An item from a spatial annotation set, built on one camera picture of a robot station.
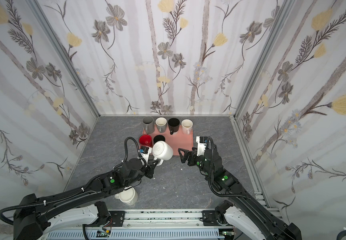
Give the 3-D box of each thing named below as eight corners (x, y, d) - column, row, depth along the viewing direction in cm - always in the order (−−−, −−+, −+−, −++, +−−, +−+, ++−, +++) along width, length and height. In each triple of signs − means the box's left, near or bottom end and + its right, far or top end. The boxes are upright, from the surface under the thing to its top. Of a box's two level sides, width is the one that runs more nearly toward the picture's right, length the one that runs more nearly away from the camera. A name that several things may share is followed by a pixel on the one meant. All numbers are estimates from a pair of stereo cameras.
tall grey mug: (147, 136, 109) (145, 127, 100) (144, 126, 115) (141, 117, 106) (157, 133, 111) (156, 124, 102) (153, 124, 116) (151, 114, 108)
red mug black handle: (140, 149, 103) (138, 142, 95) (142, 142, 107) (139, 134, 99) (152, 149, 103) (151, 142, 95) (153, 142, 107) (152, 134, 100)
